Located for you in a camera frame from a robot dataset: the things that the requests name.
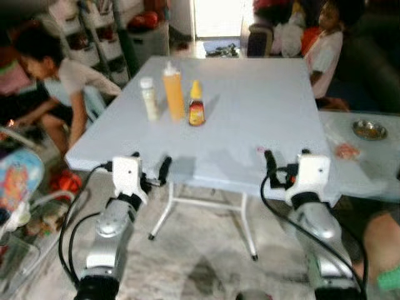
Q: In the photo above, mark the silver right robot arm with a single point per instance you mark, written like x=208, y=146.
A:
x=319, y=225

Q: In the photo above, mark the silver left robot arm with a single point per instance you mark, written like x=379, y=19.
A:
x=109, y=234

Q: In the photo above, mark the pink wrapper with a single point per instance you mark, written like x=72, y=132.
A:
x=347, y=150

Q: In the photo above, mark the white plastic bottle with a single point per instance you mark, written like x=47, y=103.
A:
x=150, y=100

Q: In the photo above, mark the white folding table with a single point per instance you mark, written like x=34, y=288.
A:
x=250, y=106

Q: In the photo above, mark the small yellow cap sauce bottle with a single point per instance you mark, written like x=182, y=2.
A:
x=197, y=112

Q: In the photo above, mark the metal bowl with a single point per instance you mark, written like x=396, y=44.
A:
x=370, y=129

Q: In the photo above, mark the plastic covered side table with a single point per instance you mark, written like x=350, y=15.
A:
x=375, y=165

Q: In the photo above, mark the tall orange squeeze bottle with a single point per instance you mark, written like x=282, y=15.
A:
x=174, y=94

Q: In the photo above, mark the red toy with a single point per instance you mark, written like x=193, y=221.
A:
x=65, y=182

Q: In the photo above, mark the bending child in white shirt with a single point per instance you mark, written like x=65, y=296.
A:
x=81, y=78

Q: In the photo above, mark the standing child in white shirt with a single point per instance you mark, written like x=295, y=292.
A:
x=325, y=56

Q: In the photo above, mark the dark sofa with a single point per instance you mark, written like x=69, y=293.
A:
x=375, y=62

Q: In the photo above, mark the bare person leg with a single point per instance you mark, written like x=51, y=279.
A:
x=381, y=240

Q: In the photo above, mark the blue cartoon print toy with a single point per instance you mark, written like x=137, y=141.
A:
x=19, y=178

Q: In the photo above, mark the white storage rack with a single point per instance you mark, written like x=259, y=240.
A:
x=94, y=37

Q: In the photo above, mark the red bag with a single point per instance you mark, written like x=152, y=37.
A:
x=144, y=20

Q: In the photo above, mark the green slipper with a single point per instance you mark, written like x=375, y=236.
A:
x=389, y=279

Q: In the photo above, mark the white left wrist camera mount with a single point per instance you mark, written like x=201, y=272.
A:
x=128, y=175

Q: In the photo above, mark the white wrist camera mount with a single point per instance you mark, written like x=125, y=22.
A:
x=310, y=175
x=128, y=175

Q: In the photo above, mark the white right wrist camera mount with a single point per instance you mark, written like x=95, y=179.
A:
x=310, y=175

